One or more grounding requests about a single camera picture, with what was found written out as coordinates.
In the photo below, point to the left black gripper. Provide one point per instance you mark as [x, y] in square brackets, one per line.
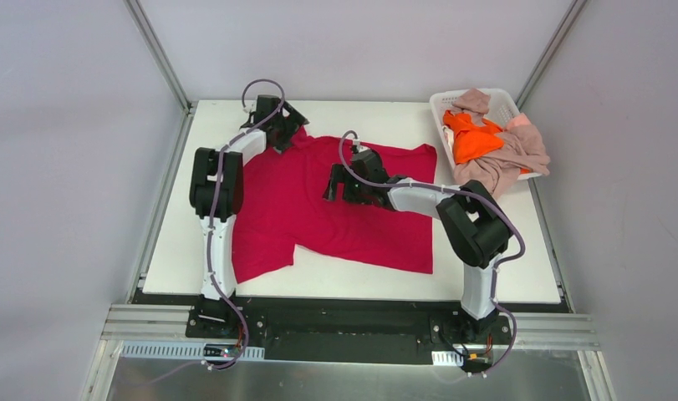
[290, 129]

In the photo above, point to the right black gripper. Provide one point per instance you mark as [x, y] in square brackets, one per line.
[341, 185]

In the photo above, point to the red t shirt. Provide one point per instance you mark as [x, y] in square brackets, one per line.
[283, 207]

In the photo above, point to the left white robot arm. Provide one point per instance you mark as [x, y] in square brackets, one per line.
[217, 185]

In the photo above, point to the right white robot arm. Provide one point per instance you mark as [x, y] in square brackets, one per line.
[476, 227]

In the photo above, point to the orange t shirt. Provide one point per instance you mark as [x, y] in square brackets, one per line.
[473, 136]

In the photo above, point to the white plastic laundry basket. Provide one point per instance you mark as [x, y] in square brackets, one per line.
[501, 109]

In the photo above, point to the beige pink t shirt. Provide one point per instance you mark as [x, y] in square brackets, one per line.
[523, 151]

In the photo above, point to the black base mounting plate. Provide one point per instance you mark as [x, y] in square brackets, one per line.
[347, 331]

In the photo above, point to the aluminium frame rail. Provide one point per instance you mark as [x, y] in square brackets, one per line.
[538, 330]

